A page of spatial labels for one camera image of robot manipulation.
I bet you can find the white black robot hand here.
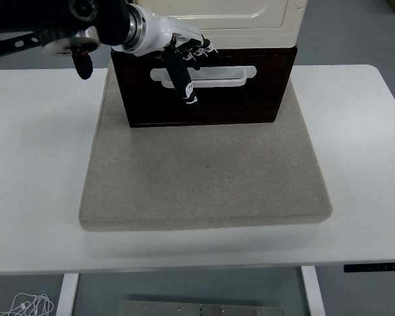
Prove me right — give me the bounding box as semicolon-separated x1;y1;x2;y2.
113;8;223;113

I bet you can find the white cable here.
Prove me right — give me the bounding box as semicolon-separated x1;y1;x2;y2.
0;292;55;316

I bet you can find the dark wooden drawer housing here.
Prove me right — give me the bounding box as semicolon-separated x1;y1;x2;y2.
111;45;299;128

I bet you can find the cream plastic cabinet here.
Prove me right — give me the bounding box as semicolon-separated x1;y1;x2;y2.
136;0;307;51

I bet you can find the beige fabric mat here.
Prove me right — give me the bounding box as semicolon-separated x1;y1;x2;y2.
78;65;334;232

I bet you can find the white drawer handle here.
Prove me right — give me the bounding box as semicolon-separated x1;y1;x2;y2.
149;65;257;89

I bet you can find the dark wooden drawer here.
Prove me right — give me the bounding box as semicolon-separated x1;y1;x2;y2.
118;52;291;124

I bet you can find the black table control panel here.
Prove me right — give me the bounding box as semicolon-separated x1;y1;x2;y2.
344;261;395;273

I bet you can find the white table leg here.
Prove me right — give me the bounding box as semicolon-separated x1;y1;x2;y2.
300;265;327;316
55;273;80;316

